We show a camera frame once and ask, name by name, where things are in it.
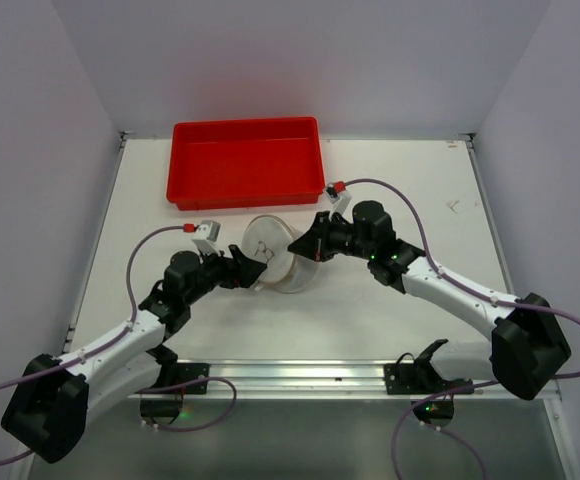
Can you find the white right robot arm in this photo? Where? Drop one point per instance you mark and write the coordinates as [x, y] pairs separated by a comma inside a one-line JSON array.
[[527, 344]]

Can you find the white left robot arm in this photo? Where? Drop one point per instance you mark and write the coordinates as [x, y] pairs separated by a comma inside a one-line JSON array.
[[59, 397]]

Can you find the white mesh laundry bag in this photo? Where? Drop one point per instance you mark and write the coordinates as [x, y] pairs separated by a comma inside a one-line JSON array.
[[266, 239]]

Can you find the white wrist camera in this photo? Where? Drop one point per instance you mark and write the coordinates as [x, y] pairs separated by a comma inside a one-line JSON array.
[[204, 236], [338, 195]]

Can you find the aluminium mounting rail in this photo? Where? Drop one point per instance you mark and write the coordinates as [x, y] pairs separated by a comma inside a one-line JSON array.
[[299, 380]]

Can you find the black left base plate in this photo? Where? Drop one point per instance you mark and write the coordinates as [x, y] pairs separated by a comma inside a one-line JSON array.
[[178, 373]]

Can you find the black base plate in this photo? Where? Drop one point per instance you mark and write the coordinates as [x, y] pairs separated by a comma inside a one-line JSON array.
[[407, 379], [178, 373]]

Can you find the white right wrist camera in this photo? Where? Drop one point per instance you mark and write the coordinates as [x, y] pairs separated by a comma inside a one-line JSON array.
[[338, 195]]

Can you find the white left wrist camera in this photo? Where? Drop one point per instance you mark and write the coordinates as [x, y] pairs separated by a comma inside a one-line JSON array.
[[204, 236]]

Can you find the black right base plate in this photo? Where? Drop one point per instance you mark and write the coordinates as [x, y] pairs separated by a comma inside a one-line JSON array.
[[407, 379]]

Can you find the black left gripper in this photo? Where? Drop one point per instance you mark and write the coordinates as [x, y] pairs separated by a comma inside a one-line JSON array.
[[246, 272]]

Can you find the red plastic bin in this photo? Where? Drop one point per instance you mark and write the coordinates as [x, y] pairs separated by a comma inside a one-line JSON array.
[[245, 163]]

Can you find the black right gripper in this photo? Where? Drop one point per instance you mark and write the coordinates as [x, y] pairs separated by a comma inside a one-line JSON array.
[[323, 237]]

